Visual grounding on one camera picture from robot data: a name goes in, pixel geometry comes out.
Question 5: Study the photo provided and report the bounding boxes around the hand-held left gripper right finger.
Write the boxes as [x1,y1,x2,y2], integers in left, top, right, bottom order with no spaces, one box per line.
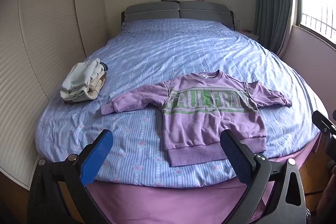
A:
[220,129,308,224]

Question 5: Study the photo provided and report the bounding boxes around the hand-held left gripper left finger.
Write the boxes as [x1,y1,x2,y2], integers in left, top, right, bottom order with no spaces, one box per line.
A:
[27,129,114,224]

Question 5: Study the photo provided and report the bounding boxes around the purple sweater with green print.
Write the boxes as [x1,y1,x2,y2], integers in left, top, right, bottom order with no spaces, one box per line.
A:
[100,70,293,167]

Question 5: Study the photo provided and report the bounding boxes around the white folded garment navy cuff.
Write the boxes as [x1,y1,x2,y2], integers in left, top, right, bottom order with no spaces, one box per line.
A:
[61,58,109,98]

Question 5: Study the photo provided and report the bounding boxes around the window with grille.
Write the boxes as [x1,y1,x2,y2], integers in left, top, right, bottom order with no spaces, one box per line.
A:
[293,0,336,50]

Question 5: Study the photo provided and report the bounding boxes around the white nightstand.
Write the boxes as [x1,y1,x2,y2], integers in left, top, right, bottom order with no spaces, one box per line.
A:
[240,28,260,42]

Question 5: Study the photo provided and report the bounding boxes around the bed with blue floral sheet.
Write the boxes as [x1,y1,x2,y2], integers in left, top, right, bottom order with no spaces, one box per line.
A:
[34,18,326,188]

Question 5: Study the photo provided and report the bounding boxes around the cream slatted wardrobe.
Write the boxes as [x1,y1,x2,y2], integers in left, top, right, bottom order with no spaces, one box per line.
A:
[0,0,111,190]

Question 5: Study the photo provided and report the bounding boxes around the grey padded headboard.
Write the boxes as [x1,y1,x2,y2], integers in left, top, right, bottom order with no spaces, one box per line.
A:
[121,1,235,28]

